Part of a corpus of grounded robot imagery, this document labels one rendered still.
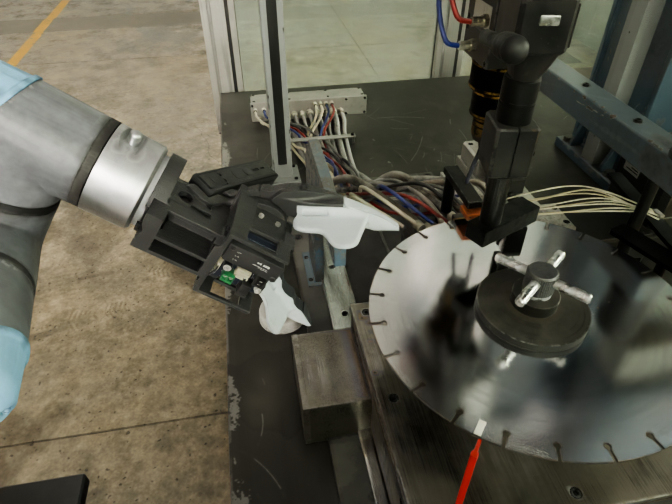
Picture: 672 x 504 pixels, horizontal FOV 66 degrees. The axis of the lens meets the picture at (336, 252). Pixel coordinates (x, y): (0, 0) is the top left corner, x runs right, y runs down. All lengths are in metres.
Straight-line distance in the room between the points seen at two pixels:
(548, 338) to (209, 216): 0.33
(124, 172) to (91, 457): 1.31
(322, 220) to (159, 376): 1.37
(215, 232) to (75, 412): 1.39
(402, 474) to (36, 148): 0.42
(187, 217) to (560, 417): 0.35
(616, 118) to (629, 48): 0.42
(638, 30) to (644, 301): 0.65
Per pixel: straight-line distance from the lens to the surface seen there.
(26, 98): 0.44
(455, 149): 1.28
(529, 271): 0.53
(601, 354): 0.55
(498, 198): 0.54
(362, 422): 0.66
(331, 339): 0.68
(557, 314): 0.56
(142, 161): 0.42
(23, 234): 0.47
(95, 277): 2.19
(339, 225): 0.44
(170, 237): 0.42
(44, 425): 1.79
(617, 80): 1.20
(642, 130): 0.75
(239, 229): 0.41
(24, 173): 0.44
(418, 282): 0.57
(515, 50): 0.40
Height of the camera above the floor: 1.33
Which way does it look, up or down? 39 degrees down
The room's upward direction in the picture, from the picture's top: straight up
